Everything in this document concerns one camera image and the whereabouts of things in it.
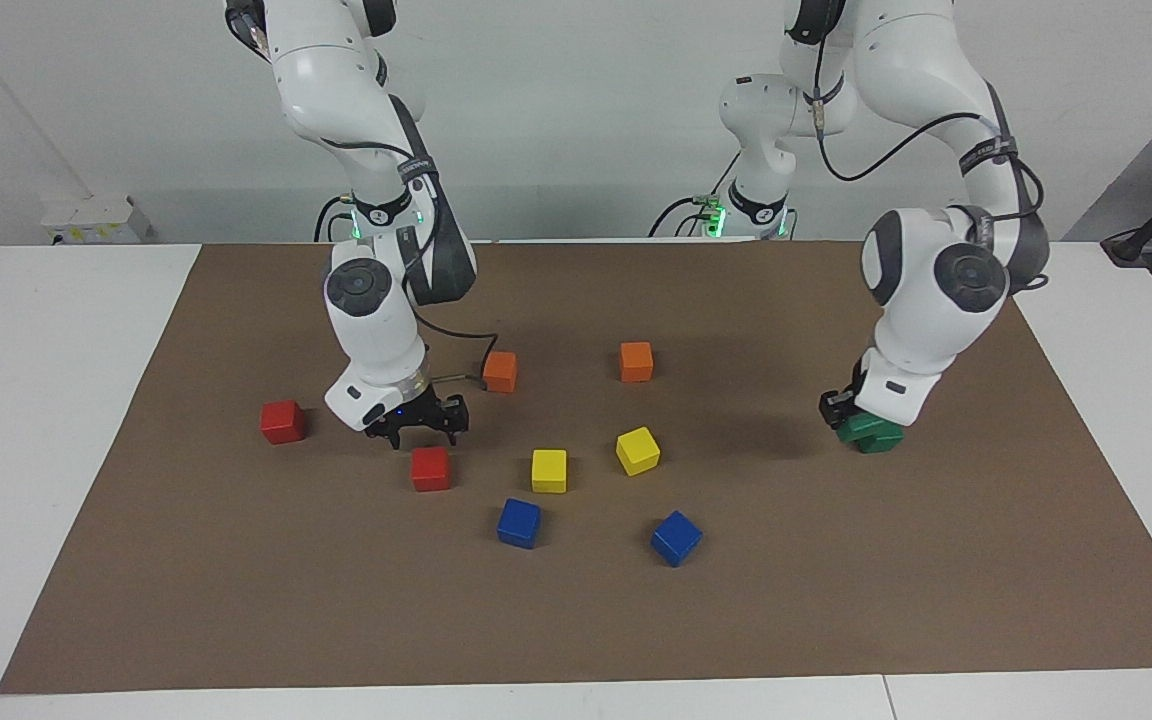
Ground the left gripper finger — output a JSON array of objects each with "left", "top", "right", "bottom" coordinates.
[{"left": 818, "top": 388, "right": 857, "bottom": 431}]

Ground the red wooden block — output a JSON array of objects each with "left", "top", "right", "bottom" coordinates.
[
  {"left": 260, "top": 400, "right": 306, "bottom": 445},
  {"left": 411, "top": 446, "right": 453, "bottom": 493}
]

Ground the yellow wooden block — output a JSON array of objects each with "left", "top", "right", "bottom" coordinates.
[
  {"left": 531, "top": 449, "right": 569, "bottom": 495},
  {"left": 615, "top": 426, "right": 662, "bottom": 477}
]

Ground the blue wooden block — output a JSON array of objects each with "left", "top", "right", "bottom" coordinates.
[
  {"left": 496, "top": 498, "right": 543, "bottom": 550},
  {"left": 650, "top": 510, "right": 704, "bottom": 568}
]

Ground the brown table mat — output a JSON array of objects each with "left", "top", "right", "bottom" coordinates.
[{"left": 0, "top": 238, "right": 1152, "bottom": 696}]

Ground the white electrical box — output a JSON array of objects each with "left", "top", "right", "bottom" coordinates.
[{"left": 41, "top": 193, "right": 154, "bottom": 246}]

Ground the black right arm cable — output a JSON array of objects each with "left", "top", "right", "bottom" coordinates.
[{"left": 226, "top": 0, "right": 499, "bottom": 383}]

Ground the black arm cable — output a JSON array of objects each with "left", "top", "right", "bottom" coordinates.
[
  {"left": 226, "top": 0, "right": 499, "bottom": 383},
  {"left": 806, "top": 30, "right": 1049, "bottom": 293}
]

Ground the black right base cable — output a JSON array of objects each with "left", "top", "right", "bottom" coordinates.
[{"left": 314, "top": 195, "right": 352, "bottom": 243}]

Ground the black base cable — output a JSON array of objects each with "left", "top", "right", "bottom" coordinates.
[
  {"left": 648, "top": 150, "right": 742, "bottom": 238},
  {"left": 314, "top": 195, "right": 352, "bottom": 243}
]

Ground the black left base cable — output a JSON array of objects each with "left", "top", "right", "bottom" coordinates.
[{"left": 648, "top": 150, "right": 742, "bottom": 238}]

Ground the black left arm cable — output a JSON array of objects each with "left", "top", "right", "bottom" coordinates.
[{"left": 806, "top": 30, "right": 1049, "bottom": 293}]

